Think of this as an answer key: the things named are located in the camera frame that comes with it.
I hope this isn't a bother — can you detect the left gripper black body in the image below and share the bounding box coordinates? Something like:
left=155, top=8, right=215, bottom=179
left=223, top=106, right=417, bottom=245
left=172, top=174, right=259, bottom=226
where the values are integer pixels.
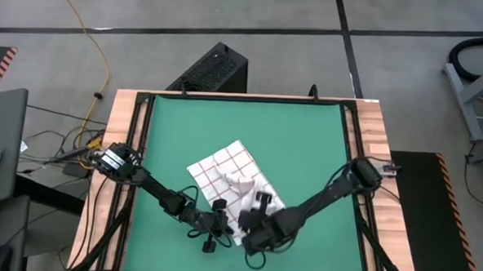
left=185, top=206, right=236, bottom=241

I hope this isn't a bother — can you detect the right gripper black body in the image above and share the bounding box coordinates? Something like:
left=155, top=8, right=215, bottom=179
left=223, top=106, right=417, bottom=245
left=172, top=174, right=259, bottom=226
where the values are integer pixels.
left=242, top=204, right=303, bottom=255

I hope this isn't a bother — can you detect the white red-checked towel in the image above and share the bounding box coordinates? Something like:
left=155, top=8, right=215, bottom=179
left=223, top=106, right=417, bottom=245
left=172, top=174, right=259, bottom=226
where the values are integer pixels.
left=182, top=137, right=290, bottom=248

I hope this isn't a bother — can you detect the green table mat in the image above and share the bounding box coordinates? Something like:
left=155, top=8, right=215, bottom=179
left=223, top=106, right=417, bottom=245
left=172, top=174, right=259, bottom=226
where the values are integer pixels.
left=121, top=93, right=374, bottom=271

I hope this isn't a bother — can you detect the black perforated computer tower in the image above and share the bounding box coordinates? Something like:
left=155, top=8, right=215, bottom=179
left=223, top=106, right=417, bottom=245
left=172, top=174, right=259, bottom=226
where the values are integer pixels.
left=164, top=38, right=250, bottom=95

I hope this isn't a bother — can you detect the black power adapter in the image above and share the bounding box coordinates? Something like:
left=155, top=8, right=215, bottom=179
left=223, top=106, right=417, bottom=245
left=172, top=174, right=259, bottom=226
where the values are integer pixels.
left=61, top=161, right=91, bottom=180

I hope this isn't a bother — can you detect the grey keyboard tray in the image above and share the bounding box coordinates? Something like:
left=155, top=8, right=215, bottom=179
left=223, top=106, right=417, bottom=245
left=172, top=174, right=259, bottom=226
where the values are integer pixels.
left=0, top=193, right=33, bottom=271

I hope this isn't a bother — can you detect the grey metal stand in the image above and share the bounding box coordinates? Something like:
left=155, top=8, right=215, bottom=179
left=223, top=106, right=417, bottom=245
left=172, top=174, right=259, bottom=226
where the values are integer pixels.
left=437, top=54, right=483, bottom=143

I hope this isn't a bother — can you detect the grey side desk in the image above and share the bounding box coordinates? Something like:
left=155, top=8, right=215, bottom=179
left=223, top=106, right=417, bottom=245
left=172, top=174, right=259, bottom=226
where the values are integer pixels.
left=0, top=87, right=30, bottom=208

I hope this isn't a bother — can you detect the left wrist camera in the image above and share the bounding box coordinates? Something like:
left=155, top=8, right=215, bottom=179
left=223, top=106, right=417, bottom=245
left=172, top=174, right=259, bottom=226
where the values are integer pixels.
left=202, top=238, right=218, bottom=255

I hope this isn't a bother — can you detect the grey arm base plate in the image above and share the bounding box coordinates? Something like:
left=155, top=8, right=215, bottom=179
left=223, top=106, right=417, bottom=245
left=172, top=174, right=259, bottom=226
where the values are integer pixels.
left=378, top=160, right=403, bottom=177

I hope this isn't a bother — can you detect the long yellow cable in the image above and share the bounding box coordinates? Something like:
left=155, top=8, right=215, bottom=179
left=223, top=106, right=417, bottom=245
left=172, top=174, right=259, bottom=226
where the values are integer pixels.
left=44, top=0, right=114, bottom=152

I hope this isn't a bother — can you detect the bundle of black cables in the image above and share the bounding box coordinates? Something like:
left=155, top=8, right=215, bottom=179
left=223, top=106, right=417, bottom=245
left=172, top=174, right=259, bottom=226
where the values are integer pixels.
left=18, top=121, right=106, bottom=178

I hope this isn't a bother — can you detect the black floor cable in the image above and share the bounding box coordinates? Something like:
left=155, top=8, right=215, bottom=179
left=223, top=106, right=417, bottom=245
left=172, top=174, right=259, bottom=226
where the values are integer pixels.
left=462, top=139, right=483, bottom=207

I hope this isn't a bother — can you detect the black vacuum hose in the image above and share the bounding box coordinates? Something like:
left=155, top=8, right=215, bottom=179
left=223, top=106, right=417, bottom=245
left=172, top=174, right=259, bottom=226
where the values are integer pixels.
left=446, top=34, right=483, bottom=84

